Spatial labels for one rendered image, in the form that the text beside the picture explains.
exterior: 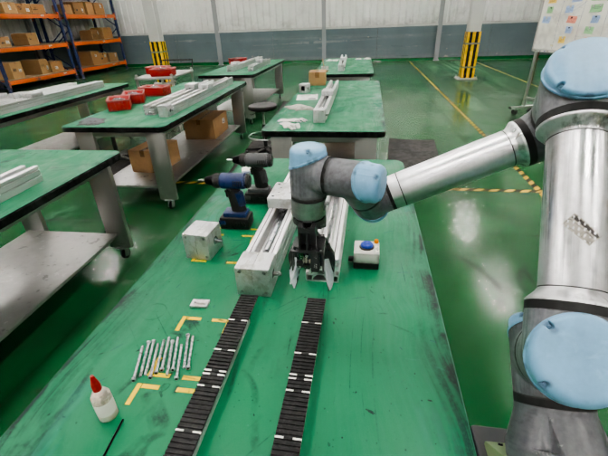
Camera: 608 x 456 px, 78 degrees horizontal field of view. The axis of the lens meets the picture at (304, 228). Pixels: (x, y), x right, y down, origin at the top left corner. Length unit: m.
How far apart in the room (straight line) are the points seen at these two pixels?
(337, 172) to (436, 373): 0.51
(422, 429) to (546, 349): 0.35
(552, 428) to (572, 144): 0.43
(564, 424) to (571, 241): 0.28
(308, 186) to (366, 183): 0.12
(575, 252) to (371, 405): 0.48
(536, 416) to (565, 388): 0.16
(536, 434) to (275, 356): 0.53
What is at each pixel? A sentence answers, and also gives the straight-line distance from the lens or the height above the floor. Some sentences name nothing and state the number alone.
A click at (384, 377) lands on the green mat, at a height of 0.78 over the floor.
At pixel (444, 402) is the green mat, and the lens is 0.90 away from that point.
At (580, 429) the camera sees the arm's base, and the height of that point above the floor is 0.94.
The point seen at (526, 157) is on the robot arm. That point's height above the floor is 1.24.
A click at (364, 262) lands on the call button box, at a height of 0.80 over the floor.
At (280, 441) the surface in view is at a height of 0.81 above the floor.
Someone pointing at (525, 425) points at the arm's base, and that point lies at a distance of 0.76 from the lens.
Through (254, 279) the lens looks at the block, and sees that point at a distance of 1.09.
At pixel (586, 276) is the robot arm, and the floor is 1.17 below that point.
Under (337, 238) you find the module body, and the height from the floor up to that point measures 0.86.
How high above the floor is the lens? 1.48
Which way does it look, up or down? 29 degrees down
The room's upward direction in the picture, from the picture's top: 2 degrees counter-clockwise
